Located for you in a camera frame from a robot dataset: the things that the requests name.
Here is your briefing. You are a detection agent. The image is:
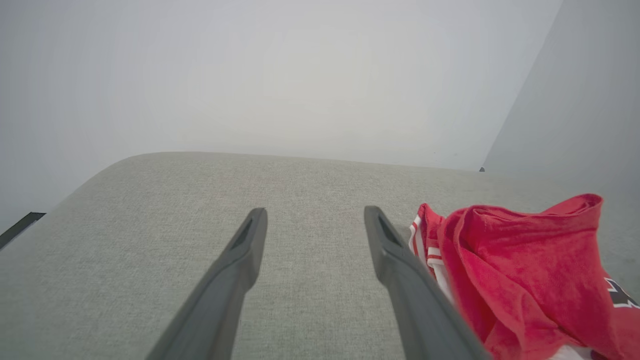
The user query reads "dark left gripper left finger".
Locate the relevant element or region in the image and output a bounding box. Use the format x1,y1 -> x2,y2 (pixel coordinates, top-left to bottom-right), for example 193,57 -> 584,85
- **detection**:
144,207 -> 269,360

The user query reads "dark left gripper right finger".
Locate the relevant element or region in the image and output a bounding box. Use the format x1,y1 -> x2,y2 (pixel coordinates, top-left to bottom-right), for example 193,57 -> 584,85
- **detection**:
363,205 -> 492,360

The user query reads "red white sports jersey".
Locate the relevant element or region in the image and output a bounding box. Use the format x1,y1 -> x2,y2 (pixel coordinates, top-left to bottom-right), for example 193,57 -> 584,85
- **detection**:
408,193 -> 640,360

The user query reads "black skirting strip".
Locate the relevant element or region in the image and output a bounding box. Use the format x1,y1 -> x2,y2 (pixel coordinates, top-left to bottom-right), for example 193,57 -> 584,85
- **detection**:
0,212 -> 47,251

